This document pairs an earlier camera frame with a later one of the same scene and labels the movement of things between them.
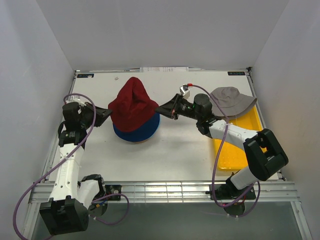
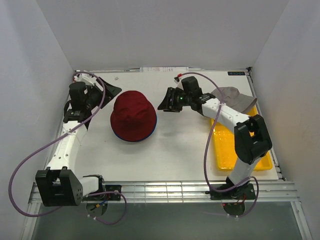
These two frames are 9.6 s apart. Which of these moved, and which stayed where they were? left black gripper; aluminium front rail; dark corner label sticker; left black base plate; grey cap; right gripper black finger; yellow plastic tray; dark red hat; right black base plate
Moved: right gripper black finger; dark red hat; left black gripper
Stayed: dark corner label sticker; left black base plate; right black base plate; aluminium front rail; yellow plastic tray; grey cap
